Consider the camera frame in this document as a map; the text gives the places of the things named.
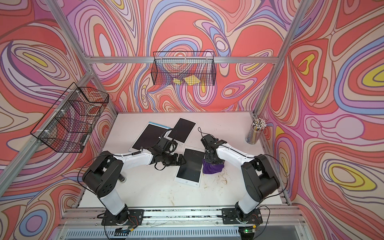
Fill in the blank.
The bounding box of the purple microfiber cloth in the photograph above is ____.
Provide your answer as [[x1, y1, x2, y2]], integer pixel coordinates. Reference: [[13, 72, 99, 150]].
[[203, 160, 225, 175]]

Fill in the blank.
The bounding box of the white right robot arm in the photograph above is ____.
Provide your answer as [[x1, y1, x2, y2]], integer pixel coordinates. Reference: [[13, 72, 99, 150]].
[[201, 134, 280, 217]]

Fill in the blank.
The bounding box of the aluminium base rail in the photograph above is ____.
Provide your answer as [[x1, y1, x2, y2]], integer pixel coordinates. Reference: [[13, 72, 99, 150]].
[[51, 205, 314, 240]]

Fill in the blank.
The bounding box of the black wire basket back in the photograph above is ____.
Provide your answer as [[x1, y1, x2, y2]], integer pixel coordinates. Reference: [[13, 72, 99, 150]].
[[151, 51, 217, 86]]

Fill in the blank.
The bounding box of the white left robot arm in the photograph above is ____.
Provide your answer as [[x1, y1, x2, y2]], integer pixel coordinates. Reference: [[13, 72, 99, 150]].
[[82, 137, 187, 218]]

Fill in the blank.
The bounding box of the blue white drawing tablet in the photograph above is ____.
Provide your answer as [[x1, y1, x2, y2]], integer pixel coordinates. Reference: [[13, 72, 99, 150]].
[[129, 122, 170, 152]]

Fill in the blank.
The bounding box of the black wire basket left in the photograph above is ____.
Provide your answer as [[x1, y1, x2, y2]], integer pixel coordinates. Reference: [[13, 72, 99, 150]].
[[30, 83, 109, 153]]

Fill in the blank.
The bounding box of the black wire basket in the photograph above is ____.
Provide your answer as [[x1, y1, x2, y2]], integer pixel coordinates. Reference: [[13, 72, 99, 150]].
[[151, 51, 217, 86], [30, 83, 109, 153]]

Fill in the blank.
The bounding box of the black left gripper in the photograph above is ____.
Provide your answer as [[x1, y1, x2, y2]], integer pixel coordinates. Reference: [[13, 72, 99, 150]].
[[161, 153, 188, 167]]

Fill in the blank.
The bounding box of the cup of coloured pencils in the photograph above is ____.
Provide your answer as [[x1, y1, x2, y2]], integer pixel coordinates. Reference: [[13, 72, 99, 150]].
[[245, 118, 267, 145]]

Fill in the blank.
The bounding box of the yellow cloth in basket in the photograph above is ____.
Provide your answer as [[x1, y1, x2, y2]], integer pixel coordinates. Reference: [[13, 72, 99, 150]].
[[173, 75, 201, 86]]

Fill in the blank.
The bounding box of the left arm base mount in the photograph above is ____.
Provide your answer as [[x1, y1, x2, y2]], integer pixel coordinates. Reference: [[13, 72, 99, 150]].
[[102, 206, 144, 227]]

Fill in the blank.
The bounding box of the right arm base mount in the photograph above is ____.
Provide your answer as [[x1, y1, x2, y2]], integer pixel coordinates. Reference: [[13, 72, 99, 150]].
[[217, 207, 263, 226]]

